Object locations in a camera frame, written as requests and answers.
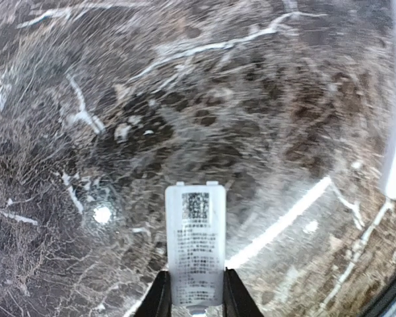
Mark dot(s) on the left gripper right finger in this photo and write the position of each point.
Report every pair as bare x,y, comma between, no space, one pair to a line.
237,301

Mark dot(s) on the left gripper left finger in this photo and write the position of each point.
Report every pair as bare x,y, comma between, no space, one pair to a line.
158,300

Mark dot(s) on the white battery cover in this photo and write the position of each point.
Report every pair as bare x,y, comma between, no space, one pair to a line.
196,244

